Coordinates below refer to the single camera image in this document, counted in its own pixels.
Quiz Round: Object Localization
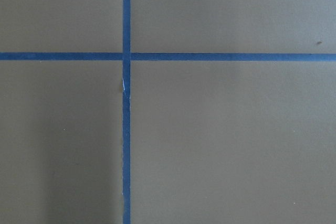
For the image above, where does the brown cardboard table cover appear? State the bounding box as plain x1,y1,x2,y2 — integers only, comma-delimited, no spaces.
1,0,335,223

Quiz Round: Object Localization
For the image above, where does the blue tape line vertical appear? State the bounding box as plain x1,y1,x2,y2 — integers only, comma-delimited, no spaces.
122,0,131,224

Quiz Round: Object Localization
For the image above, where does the blue tape line horizontal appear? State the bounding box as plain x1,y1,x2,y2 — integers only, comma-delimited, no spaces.
1,52,335,62

